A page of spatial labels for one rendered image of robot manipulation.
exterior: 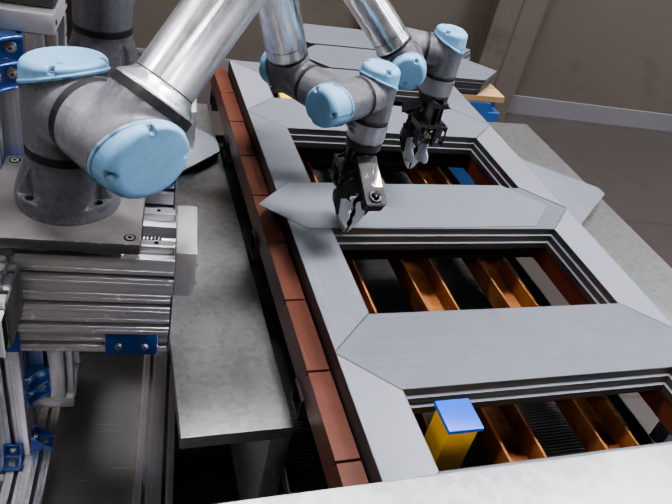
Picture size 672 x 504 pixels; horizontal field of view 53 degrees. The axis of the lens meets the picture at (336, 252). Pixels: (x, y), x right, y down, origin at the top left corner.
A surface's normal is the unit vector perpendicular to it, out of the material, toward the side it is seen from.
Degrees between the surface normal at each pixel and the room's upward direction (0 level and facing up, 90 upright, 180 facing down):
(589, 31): 90
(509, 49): 90
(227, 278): 0
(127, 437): 0
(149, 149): 96
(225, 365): 0
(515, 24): 90
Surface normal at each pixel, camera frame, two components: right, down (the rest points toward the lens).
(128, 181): 0.65, 0.62
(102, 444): 0.19, -0.79
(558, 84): 0.16, 0.61
